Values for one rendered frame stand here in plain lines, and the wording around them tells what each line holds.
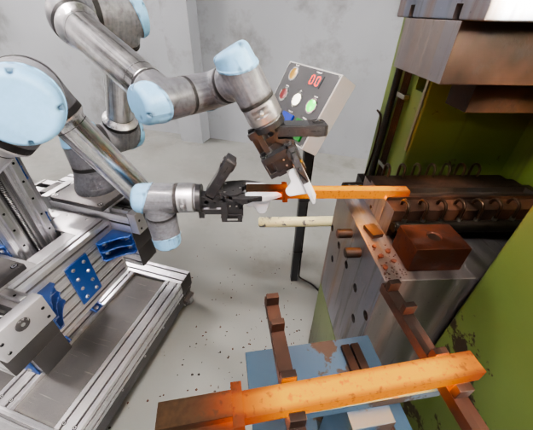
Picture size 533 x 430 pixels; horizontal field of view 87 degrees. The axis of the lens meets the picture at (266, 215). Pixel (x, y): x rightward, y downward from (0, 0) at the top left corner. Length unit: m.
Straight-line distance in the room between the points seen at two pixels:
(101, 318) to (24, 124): 1.12
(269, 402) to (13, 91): 0.56
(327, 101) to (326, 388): 0.90
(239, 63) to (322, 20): 2.69
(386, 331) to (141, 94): 0.76
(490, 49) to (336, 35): 2.63
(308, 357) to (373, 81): 2.88
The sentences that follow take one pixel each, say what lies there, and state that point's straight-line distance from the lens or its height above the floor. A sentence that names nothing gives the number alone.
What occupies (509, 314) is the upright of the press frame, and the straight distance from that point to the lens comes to 0.72.
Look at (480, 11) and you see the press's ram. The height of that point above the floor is 1.38.
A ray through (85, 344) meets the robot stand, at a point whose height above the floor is 0.21.
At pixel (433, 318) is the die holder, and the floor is 0.77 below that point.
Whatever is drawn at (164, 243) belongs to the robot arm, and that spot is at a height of 0.87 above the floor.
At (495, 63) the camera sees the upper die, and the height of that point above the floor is 1.30.
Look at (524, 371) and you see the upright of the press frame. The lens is 0.73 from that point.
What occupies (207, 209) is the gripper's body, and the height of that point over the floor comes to 0.96.
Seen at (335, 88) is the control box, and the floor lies 1.16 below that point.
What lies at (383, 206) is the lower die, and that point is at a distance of 0.78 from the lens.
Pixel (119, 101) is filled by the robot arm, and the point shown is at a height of 1.13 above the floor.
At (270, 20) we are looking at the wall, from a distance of 3.34.
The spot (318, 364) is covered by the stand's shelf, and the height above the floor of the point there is 0.74.
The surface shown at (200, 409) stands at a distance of 0.38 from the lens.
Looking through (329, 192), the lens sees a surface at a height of 1.01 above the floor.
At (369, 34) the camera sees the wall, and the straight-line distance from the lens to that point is 3.22.
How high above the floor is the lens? 1.37
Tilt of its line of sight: 36 degrees down
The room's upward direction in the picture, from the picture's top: 1 degrees clockwise
